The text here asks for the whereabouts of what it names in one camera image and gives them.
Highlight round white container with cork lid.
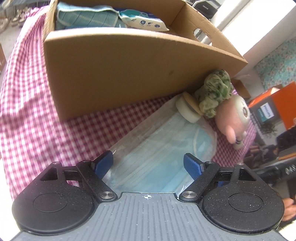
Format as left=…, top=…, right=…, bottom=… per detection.
left=175, top=92, right=204, bottom=123

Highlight pink and white plush toy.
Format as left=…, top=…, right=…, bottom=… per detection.
left=214, top=95, right=251, bottom=150

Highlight wheelchair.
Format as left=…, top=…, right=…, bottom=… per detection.
left=192, top=0, right=223, bottom=17

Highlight green fabric scrunchie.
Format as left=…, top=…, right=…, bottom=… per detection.
left=194, top=69, right=234, bottom=118

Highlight person's right hand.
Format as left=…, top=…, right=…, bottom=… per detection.
left=282, top=198, right=296, bottom=222

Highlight teal floral cloth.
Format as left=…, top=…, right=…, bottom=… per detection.
left=255, top=38, right=296, bottom=85

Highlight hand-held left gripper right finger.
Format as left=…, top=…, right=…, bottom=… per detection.
left=179, top=153, right=258, bottom=202

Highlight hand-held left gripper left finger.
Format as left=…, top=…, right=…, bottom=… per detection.
left=39, top=150, right=117, bottom=202

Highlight pack of blue face masks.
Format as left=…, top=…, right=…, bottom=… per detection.
left=102, top=94, right=218, bottom=195

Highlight light blue checked towel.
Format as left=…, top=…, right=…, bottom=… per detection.
left=55, top=2, right=123, bottom=30

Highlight small brown cardboard box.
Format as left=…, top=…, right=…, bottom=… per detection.
left=231, top=78, right=252, bottom=99

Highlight white wet wipes pack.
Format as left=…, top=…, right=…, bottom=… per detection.
left=118, top=9, right=170, bottom=32

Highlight purple checked tablecloth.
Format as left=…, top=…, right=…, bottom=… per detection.
left=0, top=6, right=257, bottom=204

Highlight orange and black box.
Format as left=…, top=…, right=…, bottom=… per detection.
left=248, top=81, right=296, bottom=160

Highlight row of pale shoes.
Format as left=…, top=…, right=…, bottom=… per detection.
left=0, top=6, right=31, bottom=31

